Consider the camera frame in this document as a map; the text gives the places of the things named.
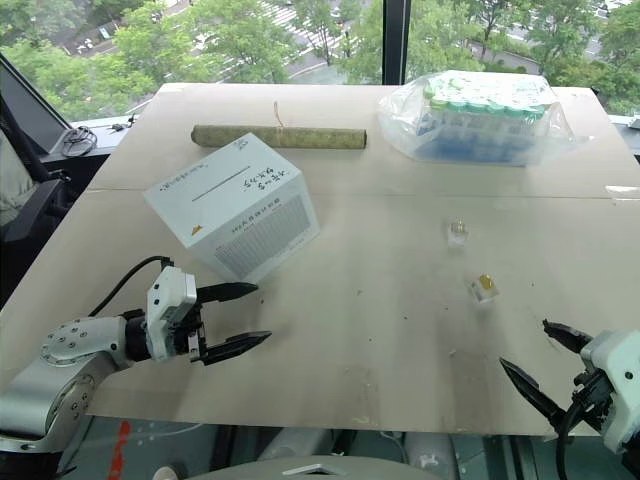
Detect black slanted frame beam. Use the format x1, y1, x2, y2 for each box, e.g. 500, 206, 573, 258
0, 51, 74, 156

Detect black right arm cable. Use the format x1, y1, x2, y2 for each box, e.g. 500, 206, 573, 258
553, 394, 586, 480

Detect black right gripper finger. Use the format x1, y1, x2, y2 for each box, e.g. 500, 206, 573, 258
542, 319, 596, 357
498, 356, 571, 432

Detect white cardboard box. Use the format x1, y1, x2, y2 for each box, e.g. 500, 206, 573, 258
142, 131, 322, 283

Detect black equipment block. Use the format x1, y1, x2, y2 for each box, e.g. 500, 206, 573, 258
0, 168, 77, 257

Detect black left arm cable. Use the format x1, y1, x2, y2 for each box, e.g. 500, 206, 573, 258
88, 255, 174, 319

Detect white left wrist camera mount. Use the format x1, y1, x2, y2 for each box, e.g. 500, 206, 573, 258
145, 265, 200, 363

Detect black coiled cable bundle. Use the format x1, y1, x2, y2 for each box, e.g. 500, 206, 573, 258
61, 125, 98, 157

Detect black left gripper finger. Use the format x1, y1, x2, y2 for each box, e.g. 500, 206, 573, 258
201, 330, 273, 366
194, 281, 260, 306

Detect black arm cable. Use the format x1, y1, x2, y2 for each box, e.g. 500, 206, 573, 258
88, 255, 174, 319
553, 394, 586, 480

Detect pack of green-capped bottles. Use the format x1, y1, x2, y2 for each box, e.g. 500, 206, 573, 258
412, 70, 557, 166

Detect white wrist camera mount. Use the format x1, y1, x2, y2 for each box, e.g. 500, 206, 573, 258
145, 265, 200, 363
578, 328, 640, 455

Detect black window frame post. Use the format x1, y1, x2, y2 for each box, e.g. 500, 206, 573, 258
381, 0, 412, 87

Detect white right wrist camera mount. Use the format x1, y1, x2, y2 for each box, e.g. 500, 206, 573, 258
578, 328, 640, 455

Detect clear plastic bag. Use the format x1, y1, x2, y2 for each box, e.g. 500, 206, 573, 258
376, 69, 582, 169

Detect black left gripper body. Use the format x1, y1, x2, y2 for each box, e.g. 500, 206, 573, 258
169, 299, 212, 365

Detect green rolled mat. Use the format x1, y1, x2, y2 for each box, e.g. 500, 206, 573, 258
190, 124, 369, 150

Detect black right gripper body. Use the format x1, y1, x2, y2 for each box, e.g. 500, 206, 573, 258
569, 368, 621, 434

